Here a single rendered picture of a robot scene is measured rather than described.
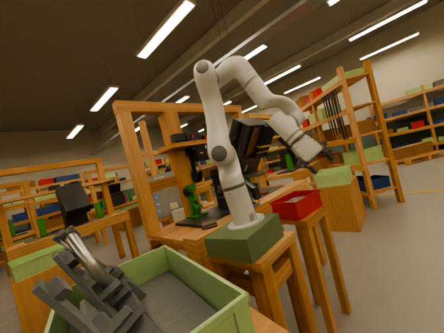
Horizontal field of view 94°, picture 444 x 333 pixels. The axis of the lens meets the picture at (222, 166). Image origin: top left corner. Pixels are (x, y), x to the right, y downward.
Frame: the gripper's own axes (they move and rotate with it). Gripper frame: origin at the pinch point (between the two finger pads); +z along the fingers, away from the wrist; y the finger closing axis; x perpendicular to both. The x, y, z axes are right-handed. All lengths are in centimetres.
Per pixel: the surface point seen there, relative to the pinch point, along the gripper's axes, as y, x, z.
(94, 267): 76, 45, -16
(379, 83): -625, -704, -99
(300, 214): 16, -47, 14
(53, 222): 542, -438, -365
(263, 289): 53, 2, 22
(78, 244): 76, 45, -24
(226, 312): 53, 46, 11
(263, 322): 54, 25, 23
